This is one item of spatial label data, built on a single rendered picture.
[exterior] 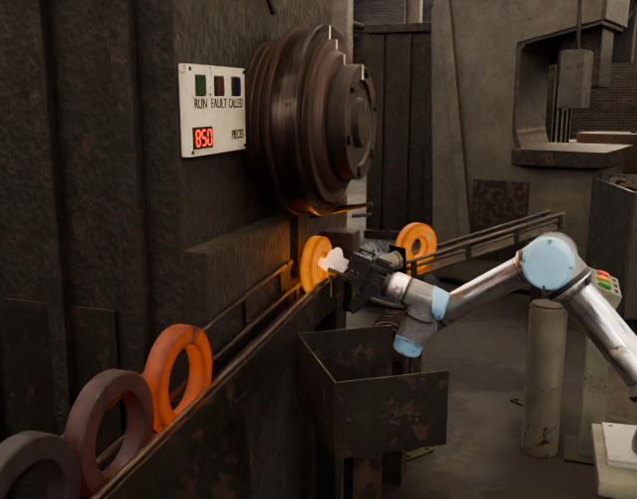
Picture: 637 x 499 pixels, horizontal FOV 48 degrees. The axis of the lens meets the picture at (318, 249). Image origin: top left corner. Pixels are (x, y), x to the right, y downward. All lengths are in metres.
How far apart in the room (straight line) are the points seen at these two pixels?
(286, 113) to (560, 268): 0.71
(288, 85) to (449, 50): 2.95
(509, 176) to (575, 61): 0.78
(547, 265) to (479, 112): 2.83
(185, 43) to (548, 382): 1.60
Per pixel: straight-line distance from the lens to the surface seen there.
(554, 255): 1.70
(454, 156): 4.51
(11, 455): 0.95
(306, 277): 1.84
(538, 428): 2.54
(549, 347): 2.43
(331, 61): 1.73
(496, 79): 4.43
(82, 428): 1.05
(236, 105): 1.63
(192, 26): 1.51
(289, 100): 1.62
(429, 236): 2.33
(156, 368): 1.18
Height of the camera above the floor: 1.18
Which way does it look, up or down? 12 degrees down
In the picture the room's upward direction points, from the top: straight up
